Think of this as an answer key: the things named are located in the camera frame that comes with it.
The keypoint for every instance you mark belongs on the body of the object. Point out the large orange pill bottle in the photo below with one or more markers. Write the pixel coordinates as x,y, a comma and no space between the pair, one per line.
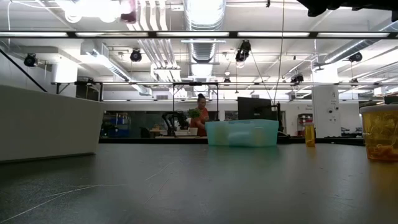
262,135
381,133
220,135

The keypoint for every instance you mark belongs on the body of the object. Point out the small orange pill bottle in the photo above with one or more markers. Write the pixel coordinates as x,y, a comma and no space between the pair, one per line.
309,135

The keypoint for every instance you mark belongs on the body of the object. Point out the black background robot arm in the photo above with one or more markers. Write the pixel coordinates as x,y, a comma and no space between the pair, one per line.
169,119

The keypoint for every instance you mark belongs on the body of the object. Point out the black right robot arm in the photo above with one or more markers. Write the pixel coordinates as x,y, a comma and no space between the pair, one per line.
317,9

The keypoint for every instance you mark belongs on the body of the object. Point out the teal plastic bin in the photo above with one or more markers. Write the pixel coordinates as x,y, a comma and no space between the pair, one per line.
242,133

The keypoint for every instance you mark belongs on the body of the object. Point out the white plastic bin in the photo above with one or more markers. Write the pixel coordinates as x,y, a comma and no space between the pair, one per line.
46,124

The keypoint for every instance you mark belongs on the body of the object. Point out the potted green plant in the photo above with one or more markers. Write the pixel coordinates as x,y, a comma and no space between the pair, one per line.
194,113

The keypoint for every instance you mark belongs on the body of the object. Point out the person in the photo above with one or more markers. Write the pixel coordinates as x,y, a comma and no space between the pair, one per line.
203,118

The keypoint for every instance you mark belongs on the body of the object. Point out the black monitor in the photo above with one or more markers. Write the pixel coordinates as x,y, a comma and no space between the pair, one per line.
255,107

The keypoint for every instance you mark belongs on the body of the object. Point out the black ceiling spotlight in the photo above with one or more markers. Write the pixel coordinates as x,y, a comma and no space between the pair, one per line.
30,60
355,56
297,77
136,55
244,51

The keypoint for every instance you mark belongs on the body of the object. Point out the blue storage bins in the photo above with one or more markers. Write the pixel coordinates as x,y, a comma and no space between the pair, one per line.
119,132

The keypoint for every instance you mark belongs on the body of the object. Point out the black table mat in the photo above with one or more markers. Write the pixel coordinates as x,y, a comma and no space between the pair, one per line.
217,193

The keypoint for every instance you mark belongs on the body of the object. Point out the red cabinet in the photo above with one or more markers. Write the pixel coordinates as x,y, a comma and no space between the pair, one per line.
303,124

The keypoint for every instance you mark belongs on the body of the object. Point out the white pillar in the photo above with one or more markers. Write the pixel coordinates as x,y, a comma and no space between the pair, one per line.
326,109

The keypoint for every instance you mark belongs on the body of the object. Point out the black overhead light bar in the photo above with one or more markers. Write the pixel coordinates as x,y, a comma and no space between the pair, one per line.
314,34

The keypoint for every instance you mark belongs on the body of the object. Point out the dark background box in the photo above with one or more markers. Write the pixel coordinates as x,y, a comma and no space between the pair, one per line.
391,100

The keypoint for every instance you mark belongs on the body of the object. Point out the black aluminium table frame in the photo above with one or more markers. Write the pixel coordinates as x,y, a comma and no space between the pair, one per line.
180,140

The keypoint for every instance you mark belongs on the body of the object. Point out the long black ceiling rail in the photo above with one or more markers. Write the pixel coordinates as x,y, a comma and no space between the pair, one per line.
155,83

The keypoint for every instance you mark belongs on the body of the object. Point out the white rectangular air duct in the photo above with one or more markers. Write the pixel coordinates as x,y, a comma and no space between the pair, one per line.
105,62

